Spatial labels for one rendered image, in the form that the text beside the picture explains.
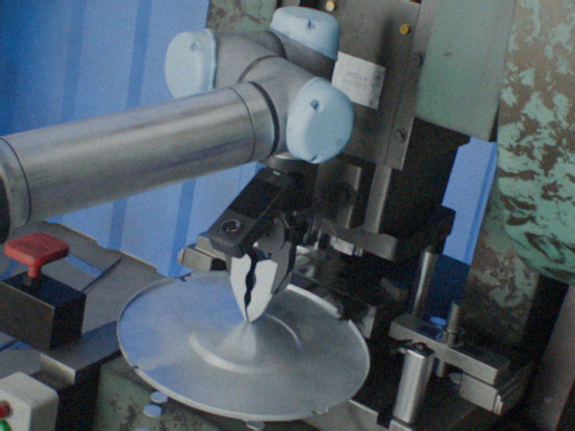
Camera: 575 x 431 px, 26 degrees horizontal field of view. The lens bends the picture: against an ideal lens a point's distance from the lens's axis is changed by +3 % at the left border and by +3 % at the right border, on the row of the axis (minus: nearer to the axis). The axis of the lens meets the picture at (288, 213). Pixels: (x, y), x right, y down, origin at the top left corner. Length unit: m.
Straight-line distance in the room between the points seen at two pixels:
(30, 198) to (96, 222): 2.42
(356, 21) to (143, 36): 1.79
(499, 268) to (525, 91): 0.70
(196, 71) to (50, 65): 2.23
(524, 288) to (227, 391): 0.54
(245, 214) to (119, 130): 0.31
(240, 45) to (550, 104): 0.35
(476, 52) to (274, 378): 0.41
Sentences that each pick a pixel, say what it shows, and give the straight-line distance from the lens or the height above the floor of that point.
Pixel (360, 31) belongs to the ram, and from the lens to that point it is 1.46.
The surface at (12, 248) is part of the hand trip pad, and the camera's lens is 1.62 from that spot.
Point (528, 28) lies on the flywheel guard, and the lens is 1.02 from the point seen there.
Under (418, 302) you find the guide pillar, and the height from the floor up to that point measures 0.76.
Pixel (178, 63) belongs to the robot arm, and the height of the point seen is 1.10.
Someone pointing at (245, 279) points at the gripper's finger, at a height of 0.84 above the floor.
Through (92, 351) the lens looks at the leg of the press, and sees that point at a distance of 1.64.
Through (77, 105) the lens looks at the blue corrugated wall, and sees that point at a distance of 3.41.
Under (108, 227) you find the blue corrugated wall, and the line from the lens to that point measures 3.39.
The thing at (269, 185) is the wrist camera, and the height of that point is 0.97.
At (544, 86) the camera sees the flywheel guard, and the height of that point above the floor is 1.20.
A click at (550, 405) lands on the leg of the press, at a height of 0.63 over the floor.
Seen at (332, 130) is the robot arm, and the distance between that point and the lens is 1.16.
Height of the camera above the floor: 1.45
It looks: 22 degrees down
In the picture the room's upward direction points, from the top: 11 degrees clockwise
